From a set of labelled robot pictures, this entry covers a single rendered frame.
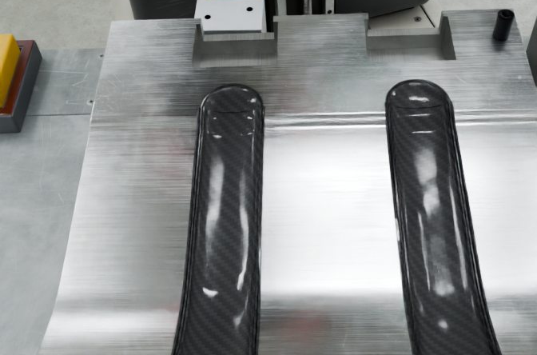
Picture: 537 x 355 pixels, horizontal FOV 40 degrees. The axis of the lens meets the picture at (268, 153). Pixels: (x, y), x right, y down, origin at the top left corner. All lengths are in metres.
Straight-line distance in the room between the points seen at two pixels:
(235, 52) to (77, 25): 1.42
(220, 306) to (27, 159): 0.23
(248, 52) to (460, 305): 0.22
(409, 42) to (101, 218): 0.23
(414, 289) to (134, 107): 0.19
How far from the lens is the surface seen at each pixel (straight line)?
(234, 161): 0.42
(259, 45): 0.49
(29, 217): 0.53
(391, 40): 0.50
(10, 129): 0.57
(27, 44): 0.61
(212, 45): 0.50
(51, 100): 0.59
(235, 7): 0.55
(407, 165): 0.41
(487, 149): 0.42
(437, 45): 0.50
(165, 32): 0.48
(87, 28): 1.89
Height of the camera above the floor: 1.21
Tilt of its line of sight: 52 degrees down
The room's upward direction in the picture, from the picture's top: 5 degrees counter-clockwise
